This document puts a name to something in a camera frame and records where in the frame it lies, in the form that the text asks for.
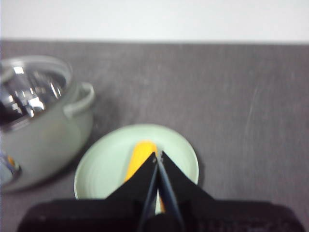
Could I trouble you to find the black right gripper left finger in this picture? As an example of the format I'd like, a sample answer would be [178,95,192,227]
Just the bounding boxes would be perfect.
[105,152,159,232]

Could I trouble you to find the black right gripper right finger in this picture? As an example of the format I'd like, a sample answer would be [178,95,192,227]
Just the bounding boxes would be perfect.
[158,151,216,232]

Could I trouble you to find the yellow corn cob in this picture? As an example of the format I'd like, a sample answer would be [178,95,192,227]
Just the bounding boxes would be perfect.
[123,141,167,214]

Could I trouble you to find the pale green round plate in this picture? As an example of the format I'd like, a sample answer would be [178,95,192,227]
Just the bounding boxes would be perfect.
[73,123,200,215]

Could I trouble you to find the pale green electric steamer pot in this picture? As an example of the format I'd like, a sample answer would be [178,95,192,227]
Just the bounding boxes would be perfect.
[0,55,96,194]

